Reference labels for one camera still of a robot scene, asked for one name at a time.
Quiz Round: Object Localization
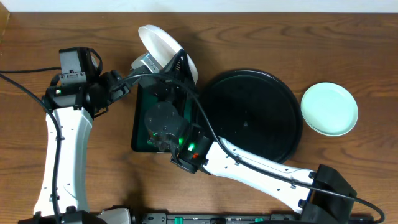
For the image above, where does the black round serving tray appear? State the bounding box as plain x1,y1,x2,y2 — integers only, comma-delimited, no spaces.
197,69,303,163

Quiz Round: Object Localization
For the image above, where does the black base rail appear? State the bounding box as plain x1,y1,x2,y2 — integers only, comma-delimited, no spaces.
96,205,376,224

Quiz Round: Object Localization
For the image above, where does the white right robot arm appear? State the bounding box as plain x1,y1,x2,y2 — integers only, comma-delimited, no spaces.
132,50,356,223

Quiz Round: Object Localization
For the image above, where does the black rectangular water tray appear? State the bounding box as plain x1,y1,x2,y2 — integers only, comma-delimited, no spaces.
131,76,196,153

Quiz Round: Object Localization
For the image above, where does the white plate front green stain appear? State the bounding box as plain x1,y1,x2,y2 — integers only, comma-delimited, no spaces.
300,82,359,137

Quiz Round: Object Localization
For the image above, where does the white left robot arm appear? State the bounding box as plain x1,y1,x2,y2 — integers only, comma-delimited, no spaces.
24,70,132,223

